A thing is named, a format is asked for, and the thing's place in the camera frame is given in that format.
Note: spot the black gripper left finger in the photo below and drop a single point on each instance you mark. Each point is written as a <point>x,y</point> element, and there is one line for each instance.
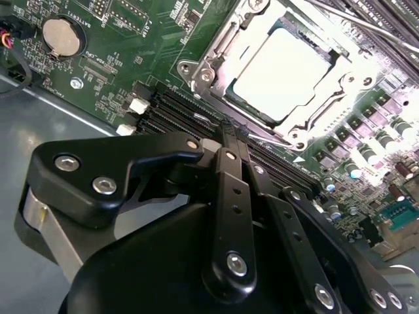
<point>98,157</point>

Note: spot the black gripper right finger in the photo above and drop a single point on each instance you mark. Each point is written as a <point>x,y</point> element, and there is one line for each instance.
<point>289,225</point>

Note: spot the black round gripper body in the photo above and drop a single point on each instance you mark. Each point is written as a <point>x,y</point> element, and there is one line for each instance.
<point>147,271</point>

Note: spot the metal socket cover frame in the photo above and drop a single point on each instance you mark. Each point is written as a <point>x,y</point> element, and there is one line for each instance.
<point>314,99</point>

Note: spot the silver square CPU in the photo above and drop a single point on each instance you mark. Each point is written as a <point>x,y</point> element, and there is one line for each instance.
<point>281,75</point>

